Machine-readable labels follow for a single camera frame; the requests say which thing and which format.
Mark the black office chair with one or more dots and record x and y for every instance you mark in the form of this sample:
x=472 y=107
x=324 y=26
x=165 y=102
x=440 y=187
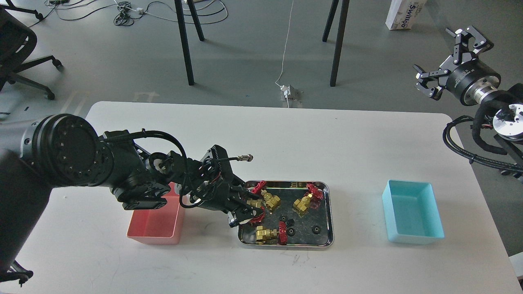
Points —
x=17 y=42

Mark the floor power socket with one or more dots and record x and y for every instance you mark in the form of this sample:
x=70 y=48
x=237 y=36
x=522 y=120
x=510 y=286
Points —
x=288 y=92

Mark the pink plastic box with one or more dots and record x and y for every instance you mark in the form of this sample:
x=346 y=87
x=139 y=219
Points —
x=159 y=226

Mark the blue plastic box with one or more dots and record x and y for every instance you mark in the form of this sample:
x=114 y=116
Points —
x=411 y=213

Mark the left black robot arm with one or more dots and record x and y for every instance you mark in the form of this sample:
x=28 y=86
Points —
x=65 y=151

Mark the black stand leg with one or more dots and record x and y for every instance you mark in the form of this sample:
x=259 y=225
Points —
x=339 y=37
x=183 y=34

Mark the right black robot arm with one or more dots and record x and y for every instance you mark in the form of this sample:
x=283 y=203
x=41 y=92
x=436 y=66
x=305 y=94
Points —
x=497 y=125

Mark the white cardboard box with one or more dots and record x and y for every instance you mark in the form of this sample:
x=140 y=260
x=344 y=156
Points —
x=403 y=13

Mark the steel tray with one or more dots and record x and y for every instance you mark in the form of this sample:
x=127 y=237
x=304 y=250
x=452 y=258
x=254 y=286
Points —
x=295 y=214

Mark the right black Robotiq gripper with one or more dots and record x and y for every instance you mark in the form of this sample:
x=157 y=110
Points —
x=467 y=78

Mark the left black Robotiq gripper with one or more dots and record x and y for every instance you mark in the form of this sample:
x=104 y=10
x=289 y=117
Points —
x=228 y=198

